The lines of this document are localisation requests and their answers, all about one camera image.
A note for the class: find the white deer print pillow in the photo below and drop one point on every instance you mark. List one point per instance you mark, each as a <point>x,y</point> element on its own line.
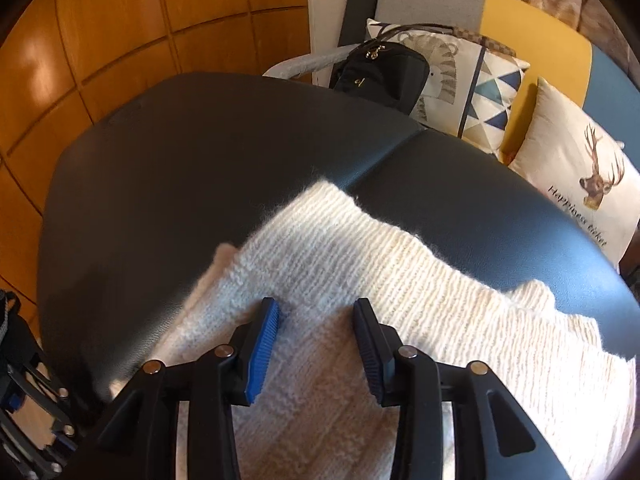
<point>560,145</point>

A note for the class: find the white triangle pattern pillow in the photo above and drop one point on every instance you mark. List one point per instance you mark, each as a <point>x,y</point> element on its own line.
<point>490,90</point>

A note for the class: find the dark grey board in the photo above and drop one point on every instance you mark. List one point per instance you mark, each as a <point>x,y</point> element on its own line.
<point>365,0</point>

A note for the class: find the black handbag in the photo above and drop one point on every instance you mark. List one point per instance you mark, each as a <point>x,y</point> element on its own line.
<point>385,80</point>

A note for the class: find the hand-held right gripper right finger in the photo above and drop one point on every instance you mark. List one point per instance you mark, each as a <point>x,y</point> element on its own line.
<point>367,355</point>

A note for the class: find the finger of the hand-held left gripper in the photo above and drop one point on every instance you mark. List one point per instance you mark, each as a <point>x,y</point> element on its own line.
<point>45,452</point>
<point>47,385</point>

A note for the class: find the cream knit sweater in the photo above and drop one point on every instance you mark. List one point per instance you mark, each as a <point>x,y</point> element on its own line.
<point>350,270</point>

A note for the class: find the grey yellow blue sofa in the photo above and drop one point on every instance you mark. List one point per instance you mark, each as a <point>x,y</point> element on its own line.
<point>530,15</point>

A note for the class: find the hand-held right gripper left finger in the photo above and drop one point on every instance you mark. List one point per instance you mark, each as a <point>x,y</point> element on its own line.
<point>260,355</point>

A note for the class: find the wooden panelled wardrobe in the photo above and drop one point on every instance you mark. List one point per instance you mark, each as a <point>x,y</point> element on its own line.
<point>125,25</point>

